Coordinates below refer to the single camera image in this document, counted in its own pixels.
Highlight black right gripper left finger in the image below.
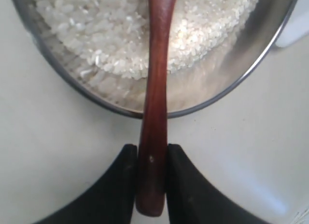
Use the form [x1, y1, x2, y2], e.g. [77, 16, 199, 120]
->
[37, 144, 137, 224]

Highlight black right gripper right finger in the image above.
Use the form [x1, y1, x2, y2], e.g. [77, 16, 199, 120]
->
[166, 144, 309, 224]

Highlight brown wooden spoon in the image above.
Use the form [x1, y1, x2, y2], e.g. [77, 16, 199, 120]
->
[135, 0, 176, 217]

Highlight large steel rice bowl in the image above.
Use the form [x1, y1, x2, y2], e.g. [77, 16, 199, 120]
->
[12, 0, 298, 119]

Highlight white uncooked rice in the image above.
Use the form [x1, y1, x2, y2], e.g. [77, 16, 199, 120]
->
[34, 0, 258, 80]

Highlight white plastic tray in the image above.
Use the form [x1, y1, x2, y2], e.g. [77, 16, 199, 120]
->
[275, 0, 309, 48]

